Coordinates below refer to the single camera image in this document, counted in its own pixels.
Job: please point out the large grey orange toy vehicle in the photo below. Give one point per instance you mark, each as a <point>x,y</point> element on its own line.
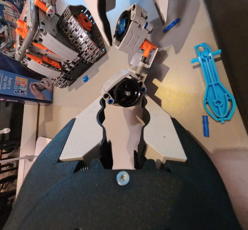
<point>58,45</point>

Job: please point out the blue toy kit box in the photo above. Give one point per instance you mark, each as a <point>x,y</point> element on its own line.
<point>19,86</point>

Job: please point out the white desk lamp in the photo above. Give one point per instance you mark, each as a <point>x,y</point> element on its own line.
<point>41,144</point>

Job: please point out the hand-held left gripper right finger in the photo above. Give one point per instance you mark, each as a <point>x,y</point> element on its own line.
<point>164,136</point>

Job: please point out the grey orange twin-motor toy assembly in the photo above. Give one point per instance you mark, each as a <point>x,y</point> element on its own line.
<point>127,39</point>

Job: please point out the light blue brick separator tool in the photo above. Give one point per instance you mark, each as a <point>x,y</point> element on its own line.
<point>206,69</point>

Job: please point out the translucent blue round stud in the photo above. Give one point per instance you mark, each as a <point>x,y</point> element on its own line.
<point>85,78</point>
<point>122,25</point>

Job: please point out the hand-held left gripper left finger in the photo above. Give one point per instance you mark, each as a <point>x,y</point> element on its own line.
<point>85,136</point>

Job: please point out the blue toy pin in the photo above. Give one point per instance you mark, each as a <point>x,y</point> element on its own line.
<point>205,126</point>

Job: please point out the tiny blue toy piece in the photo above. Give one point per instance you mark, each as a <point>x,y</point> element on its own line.
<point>170,24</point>

